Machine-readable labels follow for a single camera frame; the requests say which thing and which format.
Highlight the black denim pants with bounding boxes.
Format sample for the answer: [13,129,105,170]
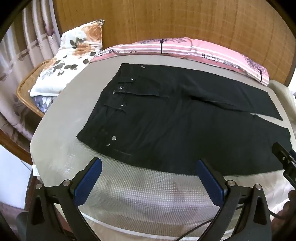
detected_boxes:
[77,63,292,176]

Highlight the black cable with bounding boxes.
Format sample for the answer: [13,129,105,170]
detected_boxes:
[176,203,287,241]

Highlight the wicker rattan chair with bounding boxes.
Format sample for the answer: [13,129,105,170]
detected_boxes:
[16,60,49,118]

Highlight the pink striped long pillow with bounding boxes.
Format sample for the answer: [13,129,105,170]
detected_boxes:
[91,37,270,86]

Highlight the beige patterned curtain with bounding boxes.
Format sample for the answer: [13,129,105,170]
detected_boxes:
[1,1,59,142]

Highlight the woven bamboo headboard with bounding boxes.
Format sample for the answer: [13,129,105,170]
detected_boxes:
[53,0,295,85]

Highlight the floral white orange pillow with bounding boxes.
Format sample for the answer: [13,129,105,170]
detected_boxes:
[30,20,104,97]

